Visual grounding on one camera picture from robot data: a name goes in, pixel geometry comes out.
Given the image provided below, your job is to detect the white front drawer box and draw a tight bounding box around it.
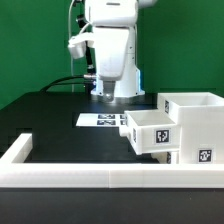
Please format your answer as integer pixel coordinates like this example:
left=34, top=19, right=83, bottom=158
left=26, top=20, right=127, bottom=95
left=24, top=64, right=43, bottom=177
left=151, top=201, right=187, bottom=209
left=151, top=152, right=179, bottom=164

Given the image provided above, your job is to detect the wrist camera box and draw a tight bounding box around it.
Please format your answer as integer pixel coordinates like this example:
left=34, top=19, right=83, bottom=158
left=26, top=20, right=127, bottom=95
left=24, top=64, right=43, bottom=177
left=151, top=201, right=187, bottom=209
left=68, top=32, right=94, bottom=59

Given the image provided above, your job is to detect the white drawer cabinet frame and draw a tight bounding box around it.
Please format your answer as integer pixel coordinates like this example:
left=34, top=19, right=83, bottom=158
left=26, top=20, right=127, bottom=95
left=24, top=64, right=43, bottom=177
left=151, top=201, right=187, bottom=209
left=157, top=92, right=224, bottom=164

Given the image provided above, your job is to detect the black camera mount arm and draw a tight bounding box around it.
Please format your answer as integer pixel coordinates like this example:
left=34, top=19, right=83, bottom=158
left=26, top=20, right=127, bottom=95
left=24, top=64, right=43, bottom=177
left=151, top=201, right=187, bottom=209
left=76, top=14, right=96, bottom=74

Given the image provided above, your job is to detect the white drawer box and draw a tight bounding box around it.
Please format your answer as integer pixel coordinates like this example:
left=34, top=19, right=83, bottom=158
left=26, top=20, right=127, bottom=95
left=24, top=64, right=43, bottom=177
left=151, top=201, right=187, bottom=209
left=119, top=109, right=181, bottom=155
left=151, top=152, right=179, bottom=164

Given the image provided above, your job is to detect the white marker sheet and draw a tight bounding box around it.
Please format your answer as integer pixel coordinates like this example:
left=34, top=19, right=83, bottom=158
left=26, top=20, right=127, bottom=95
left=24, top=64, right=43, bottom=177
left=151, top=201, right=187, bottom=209
left=76, top=113, right=125, bottom=127

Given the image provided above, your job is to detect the black cable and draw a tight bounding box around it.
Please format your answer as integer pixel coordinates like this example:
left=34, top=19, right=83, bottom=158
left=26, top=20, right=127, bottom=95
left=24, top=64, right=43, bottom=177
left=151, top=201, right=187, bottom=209
left=39, top=75, right=98, bottom=93

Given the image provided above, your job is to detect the white U-shaped fence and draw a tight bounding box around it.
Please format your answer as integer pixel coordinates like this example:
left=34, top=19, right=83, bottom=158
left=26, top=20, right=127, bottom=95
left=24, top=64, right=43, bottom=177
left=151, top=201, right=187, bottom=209
left=0, top=133, right=224, bottom=188

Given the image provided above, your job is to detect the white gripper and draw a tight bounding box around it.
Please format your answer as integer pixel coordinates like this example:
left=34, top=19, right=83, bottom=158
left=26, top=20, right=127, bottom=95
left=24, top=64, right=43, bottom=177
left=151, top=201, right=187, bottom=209
left=85, top=0, right=138, bottom=101

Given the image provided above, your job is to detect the white cable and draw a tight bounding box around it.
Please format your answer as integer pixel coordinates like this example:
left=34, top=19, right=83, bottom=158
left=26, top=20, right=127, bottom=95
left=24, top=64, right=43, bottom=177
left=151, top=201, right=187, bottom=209
left=67, top=0, right=77, bottom=93

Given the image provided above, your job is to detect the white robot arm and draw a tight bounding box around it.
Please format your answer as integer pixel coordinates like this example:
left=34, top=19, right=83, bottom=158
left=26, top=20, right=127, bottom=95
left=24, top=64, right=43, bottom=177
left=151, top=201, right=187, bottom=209
left=84, top=0, right=158, bottom=102

